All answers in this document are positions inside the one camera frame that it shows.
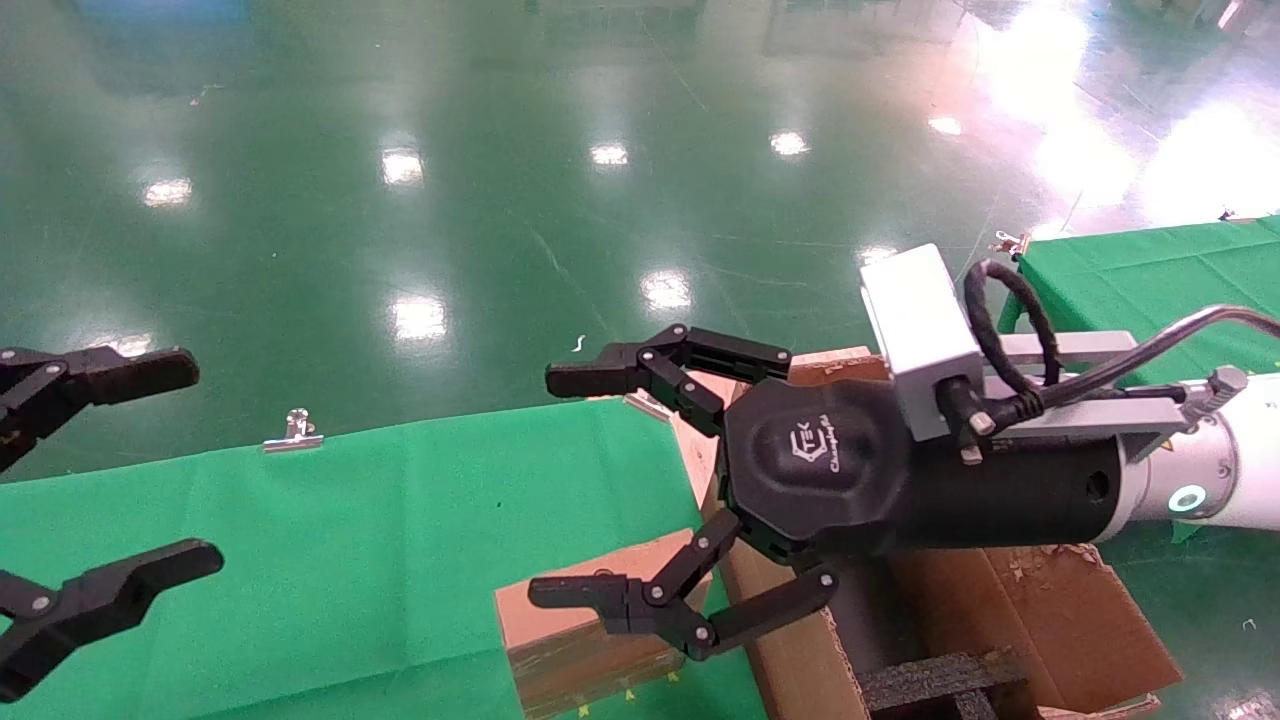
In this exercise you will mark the large green table cloth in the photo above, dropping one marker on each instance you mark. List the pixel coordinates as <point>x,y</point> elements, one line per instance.
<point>350,560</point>

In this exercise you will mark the silver camera mounting bracket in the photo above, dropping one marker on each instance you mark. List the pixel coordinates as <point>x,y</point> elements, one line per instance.
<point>1120,418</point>

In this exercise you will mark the large open brown carton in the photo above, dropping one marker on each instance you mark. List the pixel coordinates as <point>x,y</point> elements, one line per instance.
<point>790,670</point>

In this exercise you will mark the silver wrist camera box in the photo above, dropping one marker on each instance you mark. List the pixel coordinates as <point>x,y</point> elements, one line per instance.
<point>915,320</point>

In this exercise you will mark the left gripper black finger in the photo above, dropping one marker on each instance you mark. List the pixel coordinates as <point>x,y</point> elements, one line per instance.
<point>120,372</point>
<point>110,595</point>

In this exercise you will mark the black foam insert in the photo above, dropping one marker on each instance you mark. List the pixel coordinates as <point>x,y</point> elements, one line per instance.
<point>940,685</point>

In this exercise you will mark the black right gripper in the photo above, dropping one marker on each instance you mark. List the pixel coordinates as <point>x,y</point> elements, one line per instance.
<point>830,470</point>

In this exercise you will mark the small brown cardboard box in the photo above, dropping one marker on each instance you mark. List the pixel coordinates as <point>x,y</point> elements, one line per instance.
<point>570,640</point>

